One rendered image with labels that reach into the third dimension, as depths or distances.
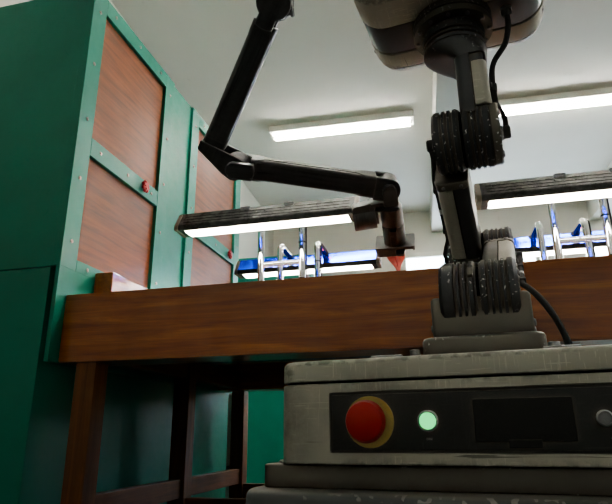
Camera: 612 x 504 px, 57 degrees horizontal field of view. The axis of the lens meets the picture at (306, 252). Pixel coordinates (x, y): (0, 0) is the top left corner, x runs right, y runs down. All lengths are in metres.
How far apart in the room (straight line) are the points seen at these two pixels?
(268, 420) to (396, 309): 3.17
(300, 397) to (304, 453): 0.06
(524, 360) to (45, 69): 1.74
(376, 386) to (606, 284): 0.85
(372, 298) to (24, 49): 1.41
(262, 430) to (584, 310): 3.37
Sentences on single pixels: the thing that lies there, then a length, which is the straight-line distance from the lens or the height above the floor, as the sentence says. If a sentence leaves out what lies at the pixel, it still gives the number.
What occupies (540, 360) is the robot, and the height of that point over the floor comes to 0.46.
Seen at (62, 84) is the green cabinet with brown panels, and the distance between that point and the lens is 1.95.
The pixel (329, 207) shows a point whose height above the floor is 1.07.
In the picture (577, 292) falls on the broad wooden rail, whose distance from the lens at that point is 1.37.
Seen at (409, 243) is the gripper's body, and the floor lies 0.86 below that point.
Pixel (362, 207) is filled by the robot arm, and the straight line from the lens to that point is 1.41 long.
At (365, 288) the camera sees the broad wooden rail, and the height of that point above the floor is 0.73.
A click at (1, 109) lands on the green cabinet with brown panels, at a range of 2.05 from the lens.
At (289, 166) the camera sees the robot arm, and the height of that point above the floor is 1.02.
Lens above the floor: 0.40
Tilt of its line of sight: 18 degrees up
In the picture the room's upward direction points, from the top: 1 degrees counter-clockwise
